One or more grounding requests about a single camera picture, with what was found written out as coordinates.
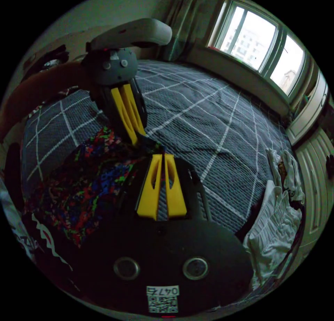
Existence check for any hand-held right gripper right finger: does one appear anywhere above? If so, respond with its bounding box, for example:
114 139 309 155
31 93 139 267
164 154 188 219

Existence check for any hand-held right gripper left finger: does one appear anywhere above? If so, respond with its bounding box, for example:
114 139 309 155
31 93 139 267
135 154 164 221

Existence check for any colorful printed hoodie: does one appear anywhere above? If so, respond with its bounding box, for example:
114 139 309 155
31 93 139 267
23 126 167 293

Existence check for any person's left forearm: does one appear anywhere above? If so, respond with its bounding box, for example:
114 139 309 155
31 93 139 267
0 61 90 142

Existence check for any bed with grey checked quilt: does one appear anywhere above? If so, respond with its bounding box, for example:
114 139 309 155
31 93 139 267
21 59 293 233

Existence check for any curtain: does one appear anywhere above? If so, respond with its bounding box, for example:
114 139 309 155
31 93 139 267
164 0 210 64

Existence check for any pile of clothes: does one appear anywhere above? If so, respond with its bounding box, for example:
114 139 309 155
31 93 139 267
242 146 306 289

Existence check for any window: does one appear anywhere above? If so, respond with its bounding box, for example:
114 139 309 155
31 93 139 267
207 0 308 98

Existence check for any white cupboard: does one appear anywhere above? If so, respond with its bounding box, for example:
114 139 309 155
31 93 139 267
285 70 334 251

